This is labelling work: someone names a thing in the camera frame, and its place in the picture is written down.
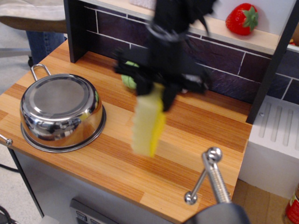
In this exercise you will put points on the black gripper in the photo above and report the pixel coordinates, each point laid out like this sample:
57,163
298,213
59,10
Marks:
163,61

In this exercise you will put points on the yellow sponge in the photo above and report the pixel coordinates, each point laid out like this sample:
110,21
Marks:
148,122

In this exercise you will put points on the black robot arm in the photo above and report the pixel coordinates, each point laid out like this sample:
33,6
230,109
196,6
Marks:
177,16

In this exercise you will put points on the upturned stainless steel pot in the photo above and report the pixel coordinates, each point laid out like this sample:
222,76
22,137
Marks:
60,112

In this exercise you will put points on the green toy cabbage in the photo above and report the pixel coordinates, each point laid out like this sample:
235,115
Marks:
127,80

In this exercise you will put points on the red toy strawberry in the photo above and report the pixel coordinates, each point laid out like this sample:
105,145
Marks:
243,19

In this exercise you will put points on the person in blue jeans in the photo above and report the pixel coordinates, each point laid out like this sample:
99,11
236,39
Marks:
43,43

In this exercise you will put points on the white dish rack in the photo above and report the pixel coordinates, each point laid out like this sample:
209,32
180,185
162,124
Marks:
271,160

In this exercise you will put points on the grey oven control panel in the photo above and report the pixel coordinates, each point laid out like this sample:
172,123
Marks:
83,214

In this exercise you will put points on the red labelled jar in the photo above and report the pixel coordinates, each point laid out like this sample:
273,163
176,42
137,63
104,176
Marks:
291,215

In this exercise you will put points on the dark wooden shelf frame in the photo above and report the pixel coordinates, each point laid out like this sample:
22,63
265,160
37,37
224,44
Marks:
76,31

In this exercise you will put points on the metal rail knob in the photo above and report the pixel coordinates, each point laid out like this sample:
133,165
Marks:
7,141

